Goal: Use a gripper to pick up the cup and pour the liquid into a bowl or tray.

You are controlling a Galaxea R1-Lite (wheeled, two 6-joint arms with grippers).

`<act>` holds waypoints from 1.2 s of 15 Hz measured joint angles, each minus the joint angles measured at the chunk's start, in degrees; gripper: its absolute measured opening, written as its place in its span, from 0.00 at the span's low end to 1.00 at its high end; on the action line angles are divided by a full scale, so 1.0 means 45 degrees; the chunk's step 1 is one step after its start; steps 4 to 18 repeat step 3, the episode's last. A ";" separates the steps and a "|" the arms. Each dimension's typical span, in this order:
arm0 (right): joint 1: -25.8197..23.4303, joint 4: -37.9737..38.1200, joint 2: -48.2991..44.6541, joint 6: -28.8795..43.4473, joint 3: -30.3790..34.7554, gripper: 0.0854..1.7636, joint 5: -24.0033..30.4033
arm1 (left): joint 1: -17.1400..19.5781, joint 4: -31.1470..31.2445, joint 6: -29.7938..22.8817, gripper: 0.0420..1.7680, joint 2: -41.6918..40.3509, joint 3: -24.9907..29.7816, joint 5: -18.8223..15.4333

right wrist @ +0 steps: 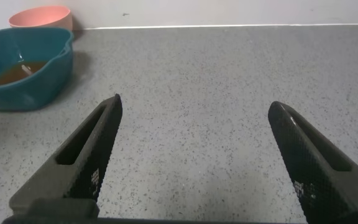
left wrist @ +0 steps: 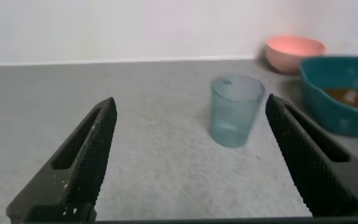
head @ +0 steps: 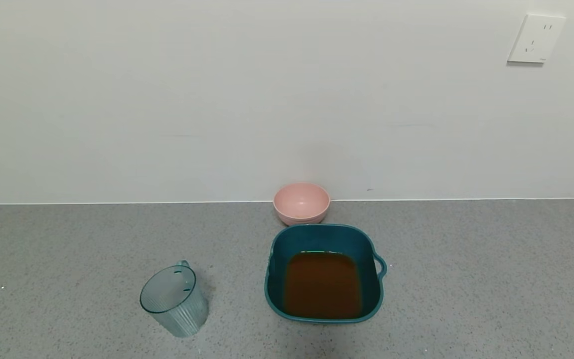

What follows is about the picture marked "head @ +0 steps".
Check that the brown liquid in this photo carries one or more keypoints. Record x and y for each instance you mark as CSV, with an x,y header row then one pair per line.
x,y
323,286

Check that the transparent blue ribbed plastic cup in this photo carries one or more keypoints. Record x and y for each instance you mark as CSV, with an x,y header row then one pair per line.
x,y
175,299

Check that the pink bowl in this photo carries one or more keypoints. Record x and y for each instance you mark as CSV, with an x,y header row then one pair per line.
x,y
301,202

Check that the teal square plastic basin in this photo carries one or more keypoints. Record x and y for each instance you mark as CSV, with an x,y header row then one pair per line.
x,y
324,239

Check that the white wall socket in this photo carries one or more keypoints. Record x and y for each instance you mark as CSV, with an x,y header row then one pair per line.
x,y
536,39

